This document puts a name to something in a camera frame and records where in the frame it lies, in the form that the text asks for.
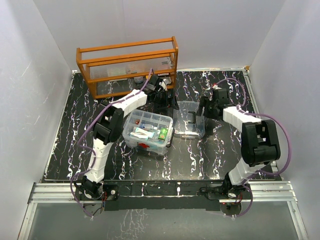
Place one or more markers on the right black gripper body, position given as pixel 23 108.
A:
pixel 209 110

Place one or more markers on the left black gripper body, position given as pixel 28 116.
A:
pixel 161 101

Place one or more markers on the clear lid with black handle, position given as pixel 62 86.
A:
pixel 186 123

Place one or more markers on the small green box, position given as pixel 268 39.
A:
pixel 163 132

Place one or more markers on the clear medicine kit box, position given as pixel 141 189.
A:
pixel 147 140

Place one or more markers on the clear divided organizer tray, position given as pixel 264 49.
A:
pixel 147 127

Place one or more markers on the white green sachet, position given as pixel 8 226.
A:
pixel 142 133

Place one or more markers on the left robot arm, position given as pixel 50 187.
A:
pixel 107 128

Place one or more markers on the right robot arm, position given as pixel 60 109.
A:
pixel 259 141

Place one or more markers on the white open cardboard box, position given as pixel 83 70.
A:
pixel 167 80

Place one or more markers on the small glass jar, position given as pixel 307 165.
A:
pixel 138 79

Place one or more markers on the orange wooden shelf rack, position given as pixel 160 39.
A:
pixel 120 62

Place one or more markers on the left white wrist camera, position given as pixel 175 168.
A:
pixel 162 85

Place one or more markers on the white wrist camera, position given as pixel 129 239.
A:
pixel 216 87
pixel 162 85

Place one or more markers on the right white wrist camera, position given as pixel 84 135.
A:
pixel 216 87

